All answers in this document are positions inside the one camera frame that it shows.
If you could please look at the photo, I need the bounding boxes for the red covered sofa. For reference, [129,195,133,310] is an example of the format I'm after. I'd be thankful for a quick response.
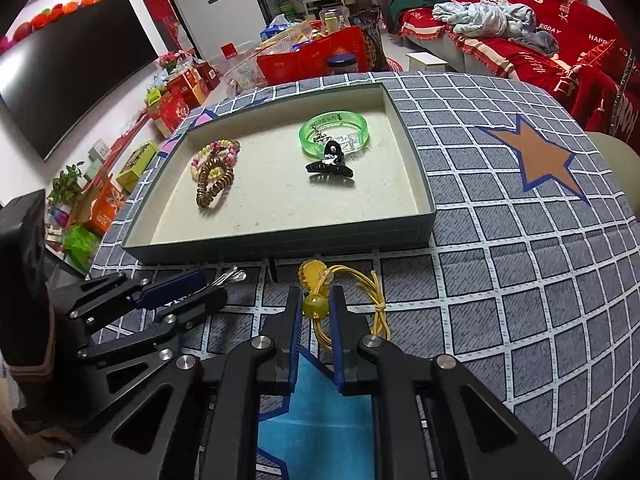
[383,0,639,150]

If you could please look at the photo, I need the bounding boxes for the brown braided hair tie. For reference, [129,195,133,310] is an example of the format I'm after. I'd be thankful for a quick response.
[194,156,236,210]

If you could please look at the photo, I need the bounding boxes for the white small stool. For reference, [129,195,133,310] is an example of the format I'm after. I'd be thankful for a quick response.
[406,51,448,73]

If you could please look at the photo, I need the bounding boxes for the light blue crumpled clothing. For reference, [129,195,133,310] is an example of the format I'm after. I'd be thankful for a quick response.
[432,0,560,58]

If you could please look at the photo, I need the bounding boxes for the blue lidded jar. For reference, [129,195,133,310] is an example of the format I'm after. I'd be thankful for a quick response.
[326,53,359,75]

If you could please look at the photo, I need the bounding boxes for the orange snack box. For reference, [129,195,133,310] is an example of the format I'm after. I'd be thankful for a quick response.
[82,180,126,237]

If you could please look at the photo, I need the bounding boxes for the black television screen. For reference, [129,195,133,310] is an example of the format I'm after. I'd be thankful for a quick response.
[1,0,156,159]

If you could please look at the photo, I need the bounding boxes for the green translucent bangle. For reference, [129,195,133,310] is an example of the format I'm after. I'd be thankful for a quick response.
[298,110,369,157]

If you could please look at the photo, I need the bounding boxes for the yellow bead hair tie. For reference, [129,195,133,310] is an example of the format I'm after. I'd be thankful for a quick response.
[297,258,393,352]

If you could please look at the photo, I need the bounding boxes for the pink yellow spiral hair tie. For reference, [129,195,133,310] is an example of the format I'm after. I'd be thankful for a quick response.
[188,138,242,181]

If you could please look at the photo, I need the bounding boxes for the green tray with beige lining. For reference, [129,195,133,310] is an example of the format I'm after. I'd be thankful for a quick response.
[122,84,436,264]

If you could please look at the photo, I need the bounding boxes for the blue tissue box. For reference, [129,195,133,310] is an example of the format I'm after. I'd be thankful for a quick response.
[259,13,296,41]

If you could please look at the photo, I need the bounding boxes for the green yellow gift box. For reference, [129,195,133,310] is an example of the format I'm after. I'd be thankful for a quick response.
[116,141,158,193]

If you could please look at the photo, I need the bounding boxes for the silver hair pin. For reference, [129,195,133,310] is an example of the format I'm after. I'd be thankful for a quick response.
[198,266,247,292]

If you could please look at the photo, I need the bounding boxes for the potted green plant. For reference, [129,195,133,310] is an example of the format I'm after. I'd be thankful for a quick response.
[48,160,84,207]

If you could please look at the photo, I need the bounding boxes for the red gift box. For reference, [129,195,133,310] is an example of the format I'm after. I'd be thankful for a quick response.
[148,92,190,139]

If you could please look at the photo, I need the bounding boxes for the black claw hair clip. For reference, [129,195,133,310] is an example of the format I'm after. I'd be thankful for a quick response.
[306,140,354,179]

